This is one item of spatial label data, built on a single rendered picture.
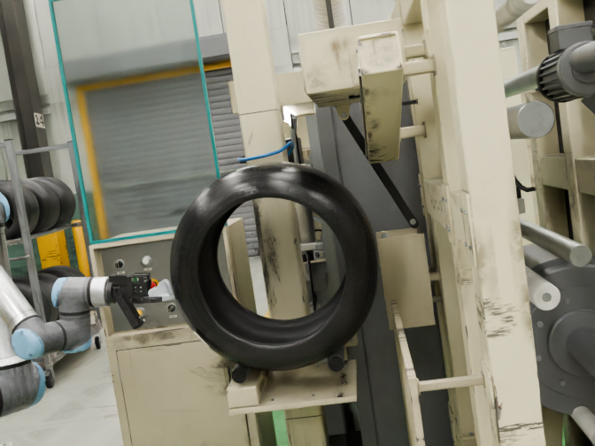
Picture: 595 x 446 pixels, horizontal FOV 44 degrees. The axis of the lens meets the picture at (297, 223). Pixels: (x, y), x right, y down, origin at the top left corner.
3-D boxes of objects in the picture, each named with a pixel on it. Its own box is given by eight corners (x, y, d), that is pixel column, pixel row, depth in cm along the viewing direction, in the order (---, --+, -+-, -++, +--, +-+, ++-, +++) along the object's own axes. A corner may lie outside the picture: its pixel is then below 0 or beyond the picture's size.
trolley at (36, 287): (46, 352, 691) (9, 150, 673) (110, 343, 686) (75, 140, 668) (-25, 400, 559) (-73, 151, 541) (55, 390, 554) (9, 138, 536)
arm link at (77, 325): (48, 353, 218) (45, 312, 217) (79, 343, 227) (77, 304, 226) (68, 357, 213) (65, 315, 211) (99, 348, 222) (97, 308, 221)
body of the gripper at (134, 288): (145, 276, 213) (105, 277, 214) (147, 305, 214) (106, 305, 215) (152, 272, 220) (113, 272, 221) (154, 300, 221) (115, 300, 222)
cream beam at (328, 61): (316, 109, 234) (310, 63, 233) (394, 97, 232) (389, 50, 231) (303, 96, 174) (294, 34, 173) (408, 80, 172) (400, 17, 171)
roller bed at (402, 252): (387, 316, 254) (375, 232, 251) (429, 311, 253) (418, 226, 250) (390, 330, 234) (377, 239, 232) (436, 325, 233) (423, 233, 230)
